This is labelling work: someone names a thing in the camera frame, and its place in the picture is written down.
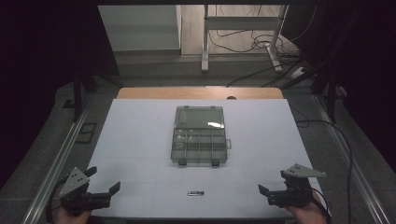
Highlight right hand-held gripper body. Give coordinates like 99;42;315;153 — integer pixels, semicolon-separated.
266;163;328;209

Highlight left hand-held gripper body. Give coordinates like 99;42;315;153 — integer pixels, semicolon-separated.
58;166;112;217

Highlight person's right hand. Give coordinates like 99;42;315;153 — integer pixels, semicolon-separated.
284;190;329;224

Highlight person's left hand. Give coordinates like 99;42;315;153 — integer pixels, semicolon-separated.
53;206;93;224

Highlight white table cover sheet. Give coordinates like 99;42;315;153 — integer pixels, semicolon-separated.
88;98;323;219

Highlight clear plastic organizer box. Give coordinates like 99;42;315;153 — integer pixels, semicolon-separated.
170;105;233;167

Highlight black metal stand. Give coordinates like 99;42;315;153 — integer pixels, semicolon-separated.
281;66;342;125
63;66;125;123

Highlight white power strip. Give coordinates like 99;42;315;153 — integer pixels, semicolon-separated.
290;65;308;79

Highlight white cabinet panel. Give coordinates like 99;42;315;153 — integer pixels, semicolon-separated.
97;4;183;53

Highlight aluminium rail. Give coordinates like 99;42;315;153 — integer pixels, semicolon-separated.
312;93;391;224
21;98;92;224

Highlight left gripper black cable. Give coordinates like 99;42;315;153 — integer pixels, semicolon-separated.
45;176;69;224

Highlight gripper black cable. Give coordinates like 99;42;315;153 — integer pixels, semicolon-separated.
45;176;69;224
310;189;332;220

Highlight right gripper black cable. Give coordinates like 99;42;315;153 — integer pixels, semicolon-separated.
310;189;332;220

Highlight black rectangular floor frame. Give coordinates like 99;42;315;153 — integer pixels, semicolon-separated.
75;122;98;145

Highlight long black cable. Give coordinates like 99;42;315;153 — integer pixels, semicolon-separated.
294;119;355;224

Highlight tangle of black floor cables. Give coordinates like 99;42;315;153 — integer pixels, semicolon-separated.
207;4;318;88

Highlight white metal desk frame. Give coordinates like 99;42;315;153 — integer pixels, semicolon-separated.
200;4;290;75

